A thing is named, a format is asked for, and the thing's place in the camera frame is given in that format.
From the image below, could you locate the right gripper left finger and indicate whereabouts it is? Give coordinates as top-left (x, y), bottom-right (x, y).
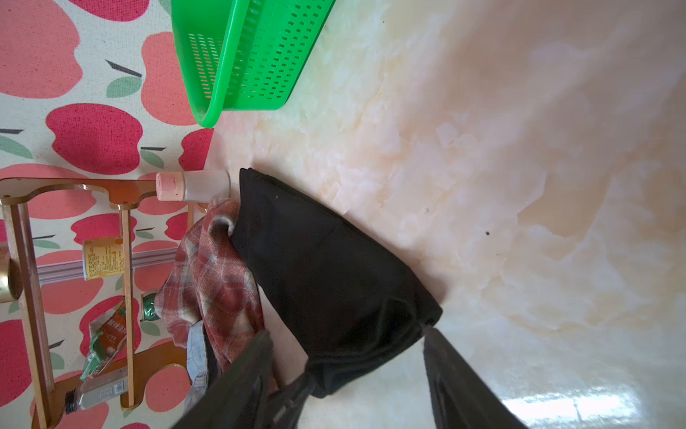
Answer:
top-left (174, 332), bottom-right (273, 428)

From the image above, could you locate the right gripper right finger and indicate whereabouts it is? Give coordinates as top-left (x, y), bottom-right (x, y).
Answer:
top-left (423, 326), bottom-right (525, 429)

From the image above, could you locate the black skirt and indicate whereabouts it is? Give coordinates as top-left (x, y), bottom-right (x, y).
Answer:
top-left (232, 169), bottom-right (442, 399)

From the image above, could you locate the green plastic basket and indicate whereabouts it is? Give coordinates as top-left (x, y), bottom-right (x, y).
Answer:
top-left (171, 0), bottom-right (334, 128)

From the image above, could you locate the light denim skirt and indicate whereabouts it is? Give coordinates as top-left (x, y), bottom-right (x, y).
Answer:
top-left (184, 321), bottom-right (213, 413)

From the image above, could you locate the red plaid skirt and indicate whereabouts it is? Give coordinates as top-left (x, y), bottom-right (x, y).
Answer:
top-left (155, 198), bottom-right (264, 370)

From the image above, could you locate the wooden two-tier shelf rack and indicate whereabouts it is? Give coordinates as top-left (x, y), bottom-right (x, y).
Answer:
top-left (1, 177), bottom-right (190, 428)

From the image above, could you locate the black-cap spice jar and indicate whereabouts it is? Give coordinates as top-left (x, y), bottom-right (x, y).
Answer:
top-left (64, 368), bottom-right (129, 414)

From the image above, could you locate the green snack packet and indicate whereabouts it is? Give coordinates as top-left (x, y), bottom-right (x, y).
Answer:
top-left (80, 302), bottom-right (127, 382)

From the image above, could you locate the pink-cap clear bottle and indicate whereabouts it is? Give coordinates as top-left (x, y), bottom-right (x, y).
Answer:
top-left (155, 170), bottom-right (230, 203)

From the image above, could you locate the left aluminium corner post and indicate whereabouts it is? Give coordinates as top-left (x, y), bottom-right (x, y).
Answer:
top-left (38, 248), bottom-right (176, 284)

